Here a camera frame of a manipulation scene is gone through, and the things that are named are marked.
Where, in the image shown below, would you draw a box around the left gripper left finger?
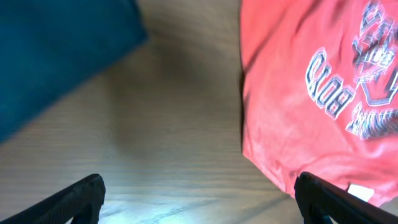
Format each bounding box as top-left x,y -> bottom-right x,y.
1,174 -> 106,224

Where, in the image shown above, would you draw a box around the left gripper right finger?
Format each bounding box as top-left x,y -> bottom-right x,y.
294,172 -> 397,224

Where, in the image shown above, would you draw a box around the red printed t-shirt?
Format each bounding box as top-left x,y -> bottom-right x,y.
239,0 -> 397,206

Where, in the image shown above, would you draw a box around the navy blue folded shorts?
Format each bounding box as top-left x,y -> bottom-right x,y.
1,0 -> 147,141

